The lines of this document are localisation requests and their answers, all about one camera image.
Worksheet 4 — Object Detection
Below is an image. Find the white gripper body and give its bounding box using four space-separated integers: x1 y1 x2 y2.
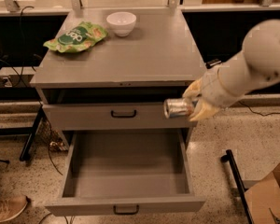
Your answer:
200 65 244 108

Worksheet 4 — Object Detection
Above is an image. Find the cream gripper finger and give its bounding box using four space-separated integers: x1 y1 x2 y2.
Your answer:
189 98 220 121
183 78 202 98

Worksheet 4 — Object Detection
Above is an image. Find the silver redbull can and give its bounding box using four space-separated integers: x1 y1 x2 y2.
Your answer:
163 98 197 119

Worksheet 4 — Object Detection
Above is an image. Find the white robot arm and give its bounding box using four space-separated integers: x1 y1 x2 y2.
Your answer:
183 20 280 121

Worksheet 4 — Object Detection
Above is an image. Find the grey drawer cabinet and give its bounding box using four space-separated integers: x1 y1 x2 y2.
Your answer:
31 8 205 145

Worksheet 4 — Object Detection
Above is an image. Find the open grey lower drawer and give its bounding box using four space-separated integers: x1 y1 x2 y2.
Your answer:
46 129 205 217

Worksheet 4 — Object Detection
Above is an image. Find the closed grey upper drawer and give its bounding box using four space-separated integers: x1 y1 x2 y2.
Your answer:
43 103 197 131

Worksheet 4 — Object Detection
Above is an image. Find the small black device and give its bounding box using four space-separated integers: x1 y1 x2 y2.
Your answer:
205 59 221 69

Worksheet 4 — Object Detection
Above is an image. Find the black metal stand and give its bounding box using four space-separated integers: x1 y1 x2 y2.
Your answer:
220 149 254 224

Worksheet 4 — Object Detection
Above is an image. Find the white ceramic bowl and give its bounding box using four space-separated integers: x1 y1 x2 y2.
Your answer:
106 11 136 37

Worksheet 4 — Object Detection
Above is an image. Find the cardboard box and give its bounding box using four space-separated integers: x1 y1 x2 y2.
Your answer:
245 162 280 224

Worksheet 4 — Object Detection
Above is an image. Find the green snack bag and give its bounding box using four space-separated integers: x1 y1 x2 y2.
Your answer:
43 21 108 53

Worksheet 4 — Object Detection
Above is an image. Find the black table leg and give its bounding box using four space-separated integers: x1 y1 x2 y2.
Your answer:
20 108 44 161

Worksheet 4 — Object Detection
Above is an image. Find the beige sneaker shoe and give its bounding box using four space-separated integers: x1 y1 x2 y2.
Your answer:
0 195 28 223

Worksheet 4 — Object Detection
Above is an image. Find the black power cable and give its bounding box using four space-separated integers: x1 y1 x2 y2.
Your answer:
237 100 280 118

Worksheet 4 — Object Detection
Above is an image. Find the black upper drawer handle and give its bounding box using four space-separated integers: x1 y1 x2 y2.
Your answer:
110 110 137 119

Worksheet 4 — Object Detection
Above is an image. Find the black drawer handle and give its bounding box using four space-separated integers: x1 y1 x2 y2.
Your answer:
110 110 137 119
113 204 140 216

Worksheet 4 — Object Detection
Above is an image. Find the black lower drawer handle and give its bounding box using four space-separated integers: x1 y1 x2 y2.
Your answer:
113 204 140 216

